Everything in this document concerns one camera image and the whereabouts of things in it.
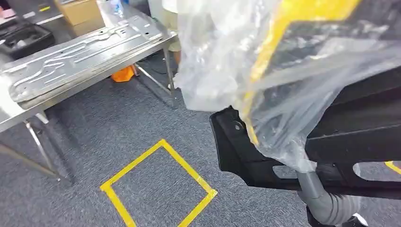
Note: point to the steel table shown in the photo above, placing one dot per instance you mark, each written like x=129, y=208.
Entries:
x=18, y=116

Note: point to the orange object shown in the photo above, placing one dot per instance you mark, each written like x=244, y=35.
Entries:
x=122, y=75

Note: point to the black tool case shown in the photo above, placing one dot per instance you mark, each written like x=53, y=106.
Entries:
x=25, y=39

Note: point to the black plastic plate frame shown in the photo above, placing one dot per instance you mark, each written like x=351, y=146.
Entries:
x=238, y=156

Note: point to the cardboard box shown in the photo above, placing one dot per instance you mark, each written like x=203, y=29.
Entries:
x=81, y=15

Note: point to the yellow floor tape square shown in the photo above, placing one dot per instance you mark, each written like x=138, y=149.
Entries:
x=393, y=167
x=188, y=169

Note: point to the person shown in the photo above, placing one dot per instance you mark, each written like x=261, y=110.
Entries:
x=170, y=18

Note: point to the stamped sheet metal panel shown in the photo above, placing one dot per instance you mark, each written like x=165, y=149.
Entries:
x=78, y=59

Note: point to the yellow tape strip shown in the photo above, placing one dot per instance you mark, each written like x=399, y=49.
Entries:
x=282, y=28

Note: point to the clear plastic bag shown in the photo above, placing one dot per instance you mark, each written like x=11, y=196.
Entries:
x=213, y=56

